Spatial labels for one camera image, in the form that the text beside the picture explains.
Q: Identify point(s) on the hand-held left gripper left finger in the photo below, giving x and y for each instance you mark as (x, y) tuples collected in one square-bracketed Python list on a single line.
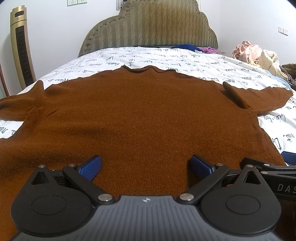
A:
[(91, 168)]

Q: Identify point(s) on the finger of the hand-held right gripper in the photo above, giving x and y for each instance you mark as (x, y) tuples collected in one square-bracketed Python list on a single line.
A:
[(289, 158), (266, 166)]

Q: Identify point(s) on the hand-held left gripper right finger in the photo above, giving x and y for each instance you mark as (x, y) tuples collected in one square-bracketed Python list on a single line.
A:
[(201, 166)]

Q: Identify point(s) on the brown knit sweater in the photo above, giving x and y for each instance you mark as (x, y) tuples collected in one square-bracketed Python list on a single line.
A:
[(138, 115)]

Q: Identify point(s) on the pink clothes pile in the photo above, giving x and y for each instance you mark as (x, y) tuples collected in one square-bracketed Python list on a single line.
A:
[(246, 52)]

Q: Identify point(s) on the light blue cloth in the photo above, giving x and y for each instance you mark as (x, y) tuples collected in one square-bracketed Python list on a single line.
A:
[(281, 81)]

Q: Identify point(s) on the dark patterned cloth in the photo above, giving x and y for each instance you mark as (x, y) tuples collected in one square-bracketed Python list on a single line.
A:
[(289, 74)]

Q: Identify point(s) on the cream cloth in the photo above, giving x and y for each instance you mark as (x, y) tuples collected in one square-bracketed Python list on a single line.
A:
[(269, 60)]

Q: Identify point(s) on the white script-printed bedsheet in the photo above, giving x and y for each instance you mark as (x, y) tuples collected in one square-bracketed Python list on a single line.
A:
[(161, 58)]

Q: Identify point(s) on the purple cloth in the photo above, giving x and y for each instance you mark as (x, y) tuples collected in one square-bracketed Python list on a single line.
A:
[(208, 49)]

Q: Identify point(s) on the gold tower fan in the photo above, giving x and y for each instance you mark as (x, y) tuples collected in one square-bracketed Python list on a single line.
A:
[(23, 46)]

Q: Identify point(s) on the olive padded headboard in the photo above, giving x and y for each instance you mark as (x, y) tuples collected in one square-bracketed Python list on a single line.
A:
[(148, 25)]

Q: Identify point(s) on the white wall switch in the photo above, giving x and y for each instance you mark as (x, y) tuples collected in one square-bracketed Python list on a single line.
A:
[(280, 29), (285, 32)]

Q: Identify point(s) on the white wall socket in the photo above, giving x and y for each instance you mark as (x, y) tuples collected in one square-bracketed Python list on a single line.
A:
[(71, 2), (82, 1)]

